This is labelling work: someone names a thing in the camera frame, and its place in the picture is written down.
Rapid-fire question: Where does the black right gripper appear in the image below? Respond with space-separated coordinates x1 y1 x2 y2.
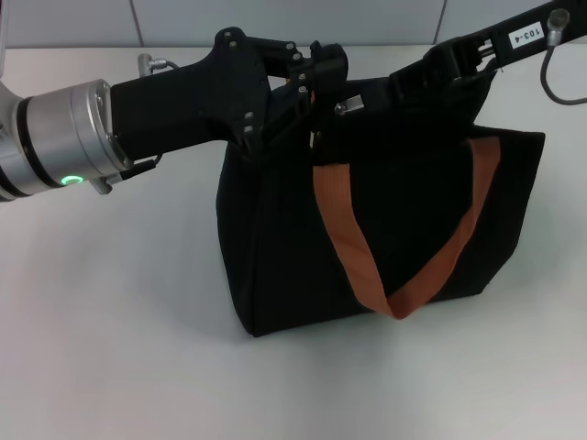
388 0 587 102

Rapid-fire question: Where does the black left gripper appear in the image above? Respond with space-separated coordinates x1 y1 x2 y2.
109 27 314 160

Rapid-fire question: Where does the black bag with orange straps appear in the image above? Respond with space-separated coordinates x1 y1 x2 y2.
215 68 547 340

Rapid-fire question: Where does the right gripper cable with plugs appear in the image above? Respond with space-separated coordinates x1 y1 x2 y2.
539 7 587 105

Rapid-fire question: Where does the gripper cable with plugs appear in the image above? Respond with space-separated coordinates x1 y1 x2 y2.
539 7 587 105
89 52 178 196

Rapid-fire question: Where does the left gripper cable with plugs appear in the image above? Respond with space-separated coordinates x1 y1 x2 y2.
89 52 178 196

